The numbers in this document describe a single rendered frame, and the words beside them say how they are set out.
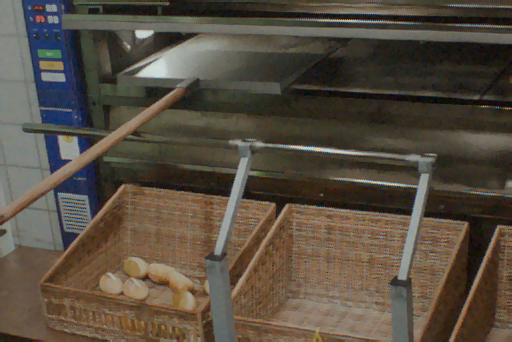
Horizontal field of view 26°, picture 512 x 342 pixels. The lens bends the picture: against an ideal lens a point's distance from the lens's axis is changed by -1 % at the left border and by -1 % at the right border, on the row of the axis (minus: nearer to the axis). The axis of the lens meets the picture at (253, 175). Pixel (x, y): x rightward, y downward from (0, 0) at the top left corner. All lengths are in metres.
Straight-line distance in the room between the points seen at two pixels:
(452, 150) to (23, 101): 1.44
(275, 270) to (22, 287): 0.86
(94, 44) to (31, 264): 0.79
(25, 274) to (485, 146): 1.56
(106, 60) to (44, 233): 0.70
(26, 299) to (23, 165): 0.51
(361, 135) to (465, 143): 0.30
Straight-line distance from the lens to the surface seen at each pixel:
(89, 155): 2.78
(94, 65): 3.44
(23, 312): 3.41
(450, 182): 3.01
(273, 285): 3.17
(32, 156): 3.71
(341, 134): 3.12
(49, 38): 3.47
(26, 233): 3.87
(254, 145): 2.78
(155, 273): 3.39
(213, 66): 3.45
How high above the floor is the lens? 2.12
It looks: 22 degrees down
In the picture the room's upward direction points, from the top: 6 degrees counter-clockwise
